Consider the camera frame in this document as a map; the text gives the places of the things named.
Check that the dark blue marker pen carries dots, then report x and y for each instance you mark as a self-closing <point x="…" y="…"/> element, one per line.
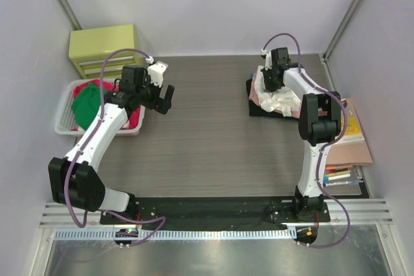
<point x="343" y="183"/>

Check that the red t shirt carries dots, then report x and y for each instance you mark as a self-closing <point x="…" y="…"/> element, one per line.
<point x="107" y="87"/>

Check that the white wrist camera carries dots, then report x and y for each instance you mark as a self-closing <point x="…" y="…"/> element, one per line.
<point x="156" y="71"/>
<point x="267" y="56"/>

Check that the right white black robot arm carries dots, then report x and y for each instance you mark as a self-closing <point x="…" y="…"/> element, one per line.
<point x="319" y="124"/>

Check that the white plastic basket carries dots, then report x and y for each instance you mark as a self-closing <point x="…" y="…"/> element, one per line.
<point x="65" y="123"/>

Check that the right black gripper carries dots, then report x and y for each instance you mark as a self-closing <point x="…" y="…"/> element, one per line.
<point x="272" y="79"/>

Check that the yellow picture book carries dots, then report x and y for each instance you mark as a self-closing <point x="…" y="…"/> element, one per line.
<point x="353" y="132"/>

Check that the brown cardboard sheet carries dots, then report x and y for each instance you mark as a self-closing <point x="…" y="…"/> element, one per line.
<point x="342" y="154"/>

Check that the white printed t shirt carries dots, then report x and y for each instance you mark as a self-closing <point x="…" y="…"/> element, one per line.
<point x="283" y="101"/>

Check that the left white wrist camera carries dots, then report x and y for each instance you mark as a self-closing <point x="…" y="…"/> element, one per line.
<point x="156" y="71"/>

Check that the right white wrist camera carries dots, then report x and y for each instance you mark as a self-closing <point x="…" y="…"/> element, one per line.
<point x="267" y="56"/>

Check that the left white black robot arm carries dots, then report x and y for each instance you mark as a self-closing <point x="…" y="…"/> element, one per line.
<point x="74" y="179"/>

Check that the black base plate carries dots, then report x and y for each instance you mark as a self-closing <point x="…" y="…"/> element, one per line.
<point x="249" y="213"/>

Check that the pink t shirt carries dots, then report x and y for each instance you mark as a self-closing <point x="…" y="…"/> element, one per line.
<point x="283" y="103"/>

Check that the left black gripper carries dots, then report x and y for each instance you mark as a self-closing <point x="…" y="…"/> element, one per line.
<point x="159" y="99"/>

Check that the yellow-green drawer box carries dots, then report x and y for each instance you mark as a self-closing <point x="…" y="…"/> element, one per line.
<point x="88" y="48"/>

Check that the red marker pen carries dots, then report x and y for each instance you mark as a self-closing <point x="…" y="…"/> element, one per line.
<point x="329" y="170"/>

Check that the green t shirt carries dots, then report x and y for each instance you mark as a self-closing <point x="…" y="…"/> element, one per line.
<point x="86" y="103"/>

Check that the black t shirt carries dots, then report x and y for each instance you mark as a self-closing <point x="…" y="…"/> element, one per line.
<point x="255" y="110"/>

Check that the white slotted cable duct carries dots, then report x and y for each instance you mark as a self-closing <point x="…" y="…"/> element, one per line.
<point x="125" y="234"/>

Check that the yellow marker pen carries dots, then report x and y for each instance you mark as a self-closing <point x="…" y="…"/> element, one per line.
<point x="337" y="174"/>

